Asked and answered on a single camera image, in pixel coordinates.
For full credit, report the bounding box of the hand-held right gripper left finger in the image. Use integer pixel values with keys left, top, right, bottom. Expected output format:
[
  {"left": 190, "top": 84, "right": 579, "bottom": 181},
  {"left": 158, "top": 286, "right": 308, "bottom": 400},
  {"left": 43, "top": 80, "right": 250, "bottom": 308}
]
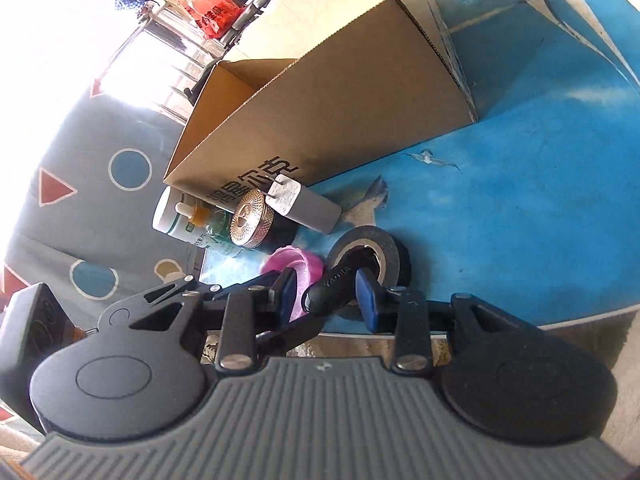
[{"left": 97, "top": 267, "right": 301, "bottom": 374}]

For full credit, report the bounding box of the white and grey charger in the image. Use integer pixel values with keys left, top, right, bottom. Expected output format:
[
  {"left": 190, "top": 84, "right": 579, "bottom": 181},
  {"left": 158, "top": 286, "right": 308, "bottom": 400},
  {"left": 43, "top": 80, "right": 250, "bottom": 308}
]
[{"left": 265, "top": 174, "right": 344, "bottom": 235}]

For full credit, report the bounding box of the metal railing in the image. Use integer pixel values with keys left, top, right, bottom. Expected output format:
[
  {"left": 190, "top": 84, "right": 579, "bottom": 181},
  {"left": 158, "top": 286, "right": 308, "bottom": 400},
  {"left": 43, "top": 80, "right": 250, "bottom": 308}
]
[{"left": 134, "top": 4, "right": 237, "bottom": 122}]

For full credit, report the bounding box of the round gold tin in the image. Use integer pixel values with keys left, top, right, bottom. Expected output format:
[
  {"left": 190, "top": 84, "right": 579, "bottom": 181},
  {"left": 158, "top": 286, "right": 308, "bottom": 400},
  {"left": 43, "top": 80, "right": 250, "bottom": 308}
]
[{"left": 227, "top": 187, "right": 297, "bottom": 251}]

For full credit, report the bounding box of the white and green bottle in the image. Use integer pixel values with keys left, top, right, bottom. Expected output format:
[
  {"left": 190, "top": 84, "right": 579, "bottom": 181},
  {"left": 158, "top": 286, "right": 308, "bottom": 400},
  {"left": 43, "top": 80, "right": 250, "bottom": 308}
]
[{"left": 152, "top": 186, "right": 242, "bottom": 259}]

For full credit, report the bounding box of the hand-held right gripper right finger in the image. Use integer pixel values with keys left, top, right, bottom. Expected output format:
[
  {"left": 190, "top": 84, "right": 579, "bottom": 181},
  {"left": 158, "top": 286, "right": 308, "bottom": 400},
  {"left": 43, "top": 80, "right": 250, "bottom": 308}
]
[{"left": 355, "top": 268, "right": 505, "bottom": 377}]

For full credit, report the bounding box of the grey blanket with shapes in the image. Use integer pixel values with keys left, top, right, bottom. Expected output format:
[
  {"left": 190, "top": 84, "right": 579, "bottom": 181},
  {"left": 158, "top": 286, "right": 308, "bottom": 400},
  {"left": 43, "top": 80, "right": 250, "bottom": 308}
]
[{"left": 0, "top": 92, "right": 213, "bottom": 323}]

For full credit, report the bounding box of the brown cardboard box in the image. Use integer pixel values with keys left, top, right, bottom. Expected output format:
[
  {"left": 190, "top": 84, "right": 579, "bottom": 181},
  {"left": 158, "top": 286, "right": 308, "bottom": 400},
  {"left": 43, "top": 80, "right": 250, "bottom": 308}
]
[{"left": 162, "top": 0, "right": 481, "bottom": 212}]

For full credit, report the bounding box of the black tape roll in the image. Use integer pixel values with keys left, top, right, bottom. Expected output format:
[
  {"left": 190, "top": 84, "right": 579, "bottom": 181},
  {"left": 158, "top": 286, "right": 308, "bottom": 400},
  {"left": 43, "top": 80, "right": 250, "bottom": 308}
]
[{"left": 325, "top": 226, "right": 414, "bottom": 319}]

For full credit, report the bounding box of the pink plastic ring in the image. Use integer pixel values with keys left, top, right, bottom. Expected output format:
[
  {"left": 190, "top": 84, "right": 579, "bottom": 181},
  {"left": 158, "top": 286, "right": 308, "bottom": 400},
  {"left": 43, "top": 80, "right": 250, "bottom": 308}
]
[{"left": 264, "top": 245, "right": 324, "bottom": 319}]

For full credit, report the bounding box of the black handled tool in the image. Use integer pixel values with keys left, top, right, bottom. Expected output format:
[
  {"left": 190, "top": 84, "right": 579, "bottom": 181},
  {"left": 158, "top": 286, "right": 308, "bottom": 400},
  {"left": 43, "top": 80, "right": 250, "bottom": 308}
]
[{"left": 305, "top": 265, "right": 364, "bottom": 317}]

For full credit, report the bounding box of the red plastic bag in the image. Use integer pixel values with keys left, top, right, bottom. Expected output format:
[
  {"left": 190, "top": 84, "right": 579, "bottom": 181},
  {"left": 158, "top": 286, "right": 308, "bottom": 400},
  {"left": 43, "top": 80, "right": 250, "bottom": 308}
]
[{"left": 186, "top": 0, "right": 242, "bottom": 41}]

